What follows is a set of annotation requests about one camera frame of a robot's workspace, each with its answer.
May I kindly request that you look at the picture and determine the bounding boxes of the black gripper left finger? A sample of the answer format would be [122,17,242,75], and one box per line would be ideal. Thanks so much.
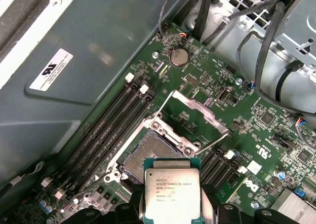
[66,183,145,224]

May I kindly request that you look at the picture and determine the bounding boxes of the black PC case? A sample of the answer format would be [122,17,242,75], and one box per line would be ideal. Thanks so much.
[0,0,316,195]

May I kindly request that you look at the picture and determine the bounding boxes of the black plug cable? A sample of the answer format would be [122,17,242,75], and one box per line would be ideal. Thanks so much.
[274,60,305,103]

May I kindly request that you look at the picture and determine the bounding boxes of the silver CPU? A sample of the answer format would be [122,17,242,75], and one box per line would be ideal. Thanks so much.
[143,156,202,222]

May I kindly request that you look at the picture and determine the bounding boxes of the green motherboard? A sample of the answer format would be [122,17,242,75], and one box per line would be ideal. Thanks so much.
[0,21,316,224]

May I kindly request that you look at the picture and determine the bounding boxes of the black sleeved cable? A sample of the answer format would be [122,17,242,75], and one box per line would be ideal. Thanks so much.
[201,0,283,46]

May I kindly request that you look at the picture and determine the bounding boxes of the CPU socket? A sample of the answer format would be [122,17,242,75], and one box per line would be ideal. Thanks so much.
[103,110,202,187]

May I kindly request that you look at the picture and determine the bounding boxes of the silver internal USB port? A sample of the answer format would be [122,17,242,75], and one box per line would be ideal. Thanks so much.
[214,86,235,103]

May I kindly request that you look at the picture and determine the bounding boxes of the silver coin battery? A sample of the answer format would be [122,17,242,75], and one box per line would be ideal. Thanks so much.
[170,47,189,67]

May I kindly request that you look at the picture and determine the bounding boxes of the thin black fan wire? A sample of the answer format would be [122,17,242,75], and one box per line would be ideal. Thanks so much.
[158,0,180,38]

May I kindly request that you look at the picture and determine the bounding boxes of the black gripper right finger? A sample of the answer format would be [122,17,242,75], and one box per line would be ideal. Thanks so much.
[200,184,282,224]

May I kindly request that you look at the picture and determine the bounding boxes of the metal drive cage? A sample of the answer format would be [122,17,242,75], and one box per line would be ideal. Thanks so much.
[212,0,316,86]

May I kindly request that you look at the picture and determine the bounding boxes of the green RAM stick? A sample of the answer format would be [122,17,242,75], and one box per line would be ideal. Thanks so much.
[214,174,249,210]

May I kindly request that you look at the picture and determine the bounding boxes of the metal locking lever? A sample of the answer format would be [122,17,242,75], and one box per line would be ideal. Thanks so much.
[197,131,232,154]

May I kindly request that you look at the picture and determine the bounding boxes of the silver chipset heatsink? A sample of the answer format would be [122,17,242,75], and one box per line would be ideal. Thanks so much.
[270,188,316,224]

